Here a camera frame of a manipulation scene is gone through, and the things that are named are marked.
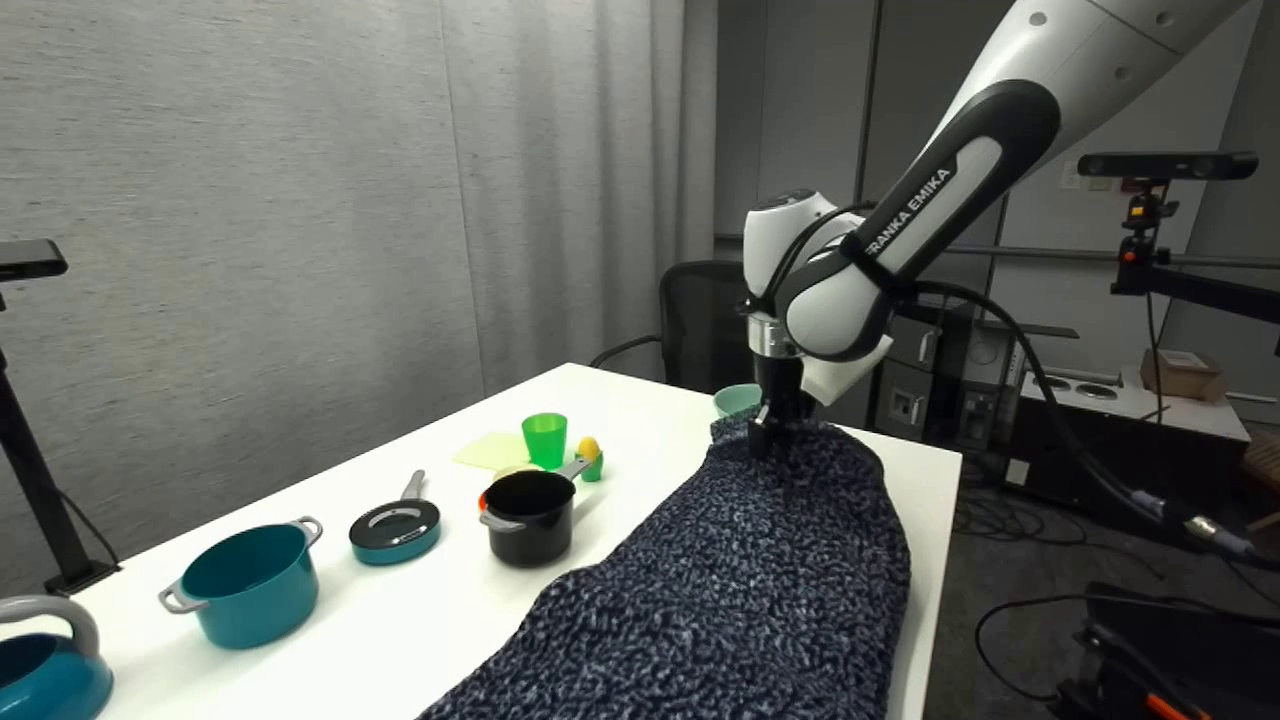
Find yellow green toy corn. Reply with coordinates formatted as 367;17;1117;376
567;430;609;486

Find black looped floor cable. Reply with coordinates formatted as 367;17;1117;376
973;587;1100;706

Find brown cardboard box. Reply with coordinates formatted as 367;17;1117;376
1140;348;1230;404

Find pale yellow plate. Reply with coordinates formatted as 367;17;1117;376
458;428;533;481

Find thick black arm hose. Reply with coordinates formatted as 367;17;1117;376
914;277;1263;564

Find camera bar on boom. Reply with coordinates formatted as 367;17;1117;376
1076;146;1263;184

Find dark blue speckled fleece blanket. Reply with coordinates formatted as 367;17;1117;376
415;420;916;720

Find black camera tripod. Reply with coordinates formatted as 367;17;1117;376
0;235;124;599

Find teal kettle grey handle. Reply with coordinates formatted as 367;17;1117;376
0;592;119;720

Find black boom stand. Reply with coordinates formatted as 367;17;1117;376
1109;177;1280;326

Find black equipment case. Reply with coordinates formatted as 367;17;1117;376
1000;369;1255;553

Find black office chair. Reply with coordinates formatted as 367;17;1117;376
656;254;764;399

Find mint green bowl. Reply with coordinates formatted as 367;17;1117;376
707;378;768;446

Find green plastic cup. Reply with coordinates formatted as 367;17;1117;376
518;408;572;476

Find grey computer towers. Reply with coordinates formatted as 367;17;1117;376
874;301;1031;452

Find teal cooking pot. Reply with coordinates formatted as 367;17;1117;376
158;513;327;654

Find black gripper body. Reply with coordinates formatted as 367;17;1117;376
752;348;821;420

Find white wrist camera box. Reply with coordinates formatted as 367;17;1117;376
801;330;901;413

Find small teal frying pan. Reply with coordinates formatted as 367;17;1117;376
345;462;445;569

